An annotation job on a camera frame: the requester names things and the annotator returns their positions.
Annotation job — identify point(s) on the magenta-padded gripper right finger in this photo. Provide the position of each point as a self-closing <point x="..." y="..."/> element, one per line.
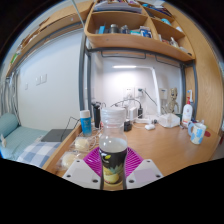
<point x="145" y="171"/>

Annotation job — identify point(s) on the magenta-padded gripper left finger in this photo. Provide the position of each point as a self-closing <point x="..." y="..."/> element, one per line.
<point x="80" y="171"/>

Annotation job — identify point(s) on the clear bottle with dark label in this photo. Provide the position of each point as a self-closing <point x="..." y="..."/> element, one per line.
<point x="113" y="150"/>

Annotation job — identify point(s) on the bread in clear packet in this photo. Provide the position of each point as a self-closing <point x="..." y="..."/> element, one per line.
<point x="69" y="160"/>
<point x="81" y="144"/>

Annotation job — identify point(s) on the dark grey laptop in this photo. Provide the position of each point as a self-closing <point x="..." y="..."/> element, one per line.
<point x="55" y="135"/>

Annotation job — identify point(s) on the small white earbuds case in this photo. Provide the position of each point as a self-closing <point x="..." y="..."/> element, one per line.
<point x="149" y="127"/>

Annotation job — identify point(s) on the blue can with white cap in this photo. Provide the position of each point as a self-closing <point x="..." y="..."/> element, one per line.
<point x="86" y="125"/>

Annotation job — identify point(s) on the black charger block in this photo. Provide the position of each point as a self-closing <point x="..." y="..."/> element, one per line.
<point x="127" y="126"/>

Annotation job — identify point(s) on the bed with checked blanket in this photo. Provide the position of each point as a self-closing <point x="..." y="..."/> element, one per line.
<point x="30" y="146"/>

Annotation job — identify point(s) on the black bottle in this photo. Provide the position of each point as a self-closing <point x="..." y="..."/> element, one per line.
<point x="97" y="116"/>

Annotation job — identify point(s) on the white power adapter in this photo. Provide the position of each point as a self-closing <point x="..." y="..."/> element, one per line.
<point x="132" y="114"/>

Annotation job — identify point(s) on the white mug with blue print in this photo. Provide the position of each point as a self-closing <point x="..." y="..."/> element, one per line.
<point x="198" y="133"/>

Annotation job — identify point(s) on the white pump bottle, red pump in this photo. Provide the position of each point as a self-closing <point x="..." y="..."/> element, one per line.
<point x="187" y="115"/>

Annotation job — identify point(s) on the wooden tree figure toy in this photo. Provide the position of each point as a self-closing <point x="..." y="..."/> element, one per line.
<point x="172" y="100"/>

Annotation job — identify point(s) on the teal pillow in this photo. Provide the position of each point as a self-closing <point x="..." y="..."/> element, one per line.
<point x="7" y="124"/>

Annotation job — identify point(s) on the blue spray bottle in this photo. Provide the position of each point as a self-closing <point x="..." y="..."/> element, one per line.
<point x="190" y="94"/>

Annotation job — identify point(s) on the white desk lamp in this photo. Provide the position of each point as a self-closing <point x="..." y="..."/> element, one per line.
<point x="124" y="66"/>

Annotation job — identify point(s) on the wooden shelf unit with items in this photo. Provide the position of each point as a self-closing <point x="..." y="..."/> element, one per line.
<point x="133" y="40"/>

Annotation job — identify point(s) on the grey metal desk frame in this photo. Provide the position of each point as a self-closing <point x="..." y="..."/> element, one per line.
<point x="82" y="73"/>

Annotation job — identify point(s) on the long wooden wall shelf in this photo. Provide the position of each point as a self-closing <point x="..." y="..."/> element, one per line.
<point x="50" y="30"/>

